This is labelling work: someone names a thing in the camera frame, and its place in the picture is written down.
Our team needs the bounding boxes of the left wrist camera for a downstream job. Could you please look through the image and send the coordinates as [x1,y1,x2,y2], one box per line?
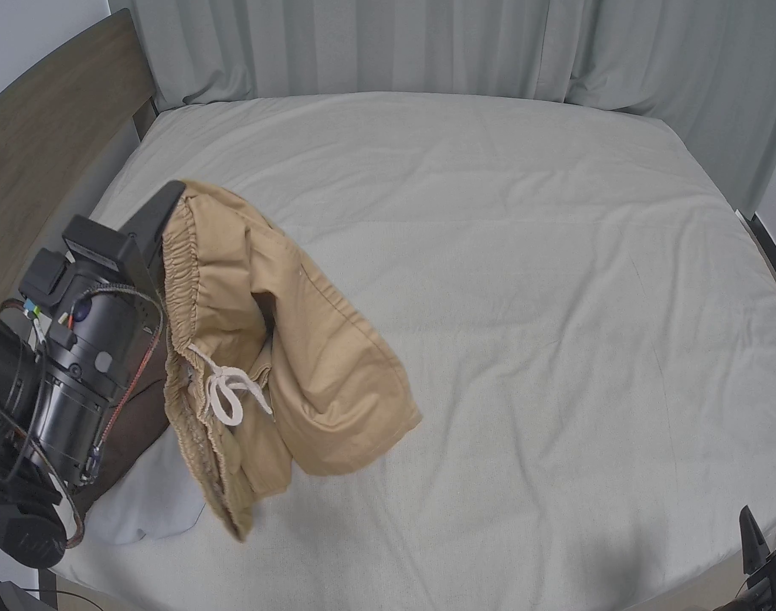
[19,247,77,315]

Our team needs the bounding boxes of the tan shorts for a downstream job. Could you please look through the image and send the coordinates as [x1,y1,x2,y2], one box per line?
[160,179,424,542]

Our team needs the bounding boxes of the white garment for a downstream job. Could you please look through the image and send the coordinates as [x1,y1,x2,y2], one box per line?
[85,430,205,544]

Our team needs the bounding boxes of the brown garment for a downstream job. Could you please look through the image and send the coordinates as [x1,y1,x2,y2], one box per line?
[70,348,174,536]

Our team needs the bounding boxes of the bed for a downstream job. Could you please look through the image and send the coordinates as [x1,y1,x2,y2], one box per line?
[0,9,776,611]

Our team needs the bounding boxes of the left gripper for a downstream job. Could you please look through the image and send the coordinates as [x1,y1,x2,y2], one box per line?
[30,179,187,485]

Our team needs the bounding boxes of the pale green curtain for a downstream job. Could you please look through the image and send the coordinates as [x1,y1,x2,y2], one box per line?
[101,0,580,110]
[541,0,776,216]

